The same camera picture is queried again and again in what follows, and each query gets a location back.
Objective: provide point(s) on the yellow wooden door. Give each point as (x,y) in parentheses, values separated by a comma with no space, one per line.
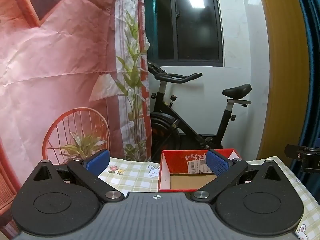
(282,80)

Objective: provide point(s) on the black exercise bike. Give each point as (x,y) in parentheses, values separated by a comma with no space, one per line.
(162,120)

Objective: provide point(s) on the green checked printed tablecloth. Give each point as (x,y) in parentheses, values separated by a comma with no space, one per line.
(135,175)

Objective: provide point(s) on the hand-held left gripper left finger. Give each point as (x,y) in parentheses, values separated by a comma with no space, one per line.
(96,163)

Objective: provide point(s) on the red strawberry print cardboard box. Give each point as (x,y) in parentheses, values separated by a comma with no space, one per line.
(175,160)

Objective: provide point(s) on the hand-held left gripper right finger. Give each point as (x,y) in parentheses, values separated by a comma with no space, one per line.
(218,163)

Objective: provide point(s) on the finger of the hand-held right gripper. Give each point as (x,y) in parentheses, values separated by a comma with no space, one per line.
(311,165)
(293,151)

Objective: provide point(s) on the dark framed window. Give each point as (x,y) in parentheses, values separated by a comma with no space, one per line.
(195,30)

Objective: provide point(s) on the pink printed backdrop cloth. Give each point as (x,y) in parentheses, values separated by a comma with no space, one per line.
(62,55)

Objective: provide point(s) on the blue curtain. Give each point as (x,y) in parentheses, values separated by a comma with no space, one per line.
(315,55)

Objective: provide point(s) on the narrow teal curtain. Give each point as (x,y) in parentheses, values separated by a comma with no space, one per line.
(150,17)

